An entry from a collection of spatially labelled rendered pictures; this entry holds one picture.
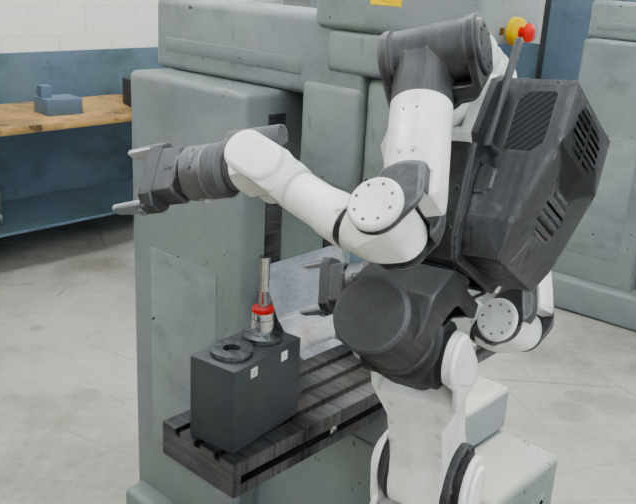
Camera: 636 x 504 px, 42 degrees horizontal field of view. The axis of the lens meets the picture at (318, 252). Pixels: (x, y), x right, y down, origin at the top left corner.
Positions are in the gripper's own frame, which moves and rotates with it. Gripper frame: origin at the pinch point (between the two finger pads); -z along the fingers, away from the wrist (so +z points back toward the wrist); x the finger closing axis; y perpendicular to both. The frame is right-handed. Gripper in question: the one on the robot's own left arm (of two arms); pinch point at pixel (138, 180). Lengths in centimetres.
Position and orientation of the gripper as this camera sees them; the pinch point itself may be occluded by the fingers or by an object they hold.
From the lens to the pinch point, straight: 141.7
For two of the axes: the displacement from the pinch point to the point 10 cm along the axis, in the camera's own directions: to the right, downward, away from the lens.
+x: 1.5, -9.0, 4.2
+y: -4.2, -4.4, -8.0
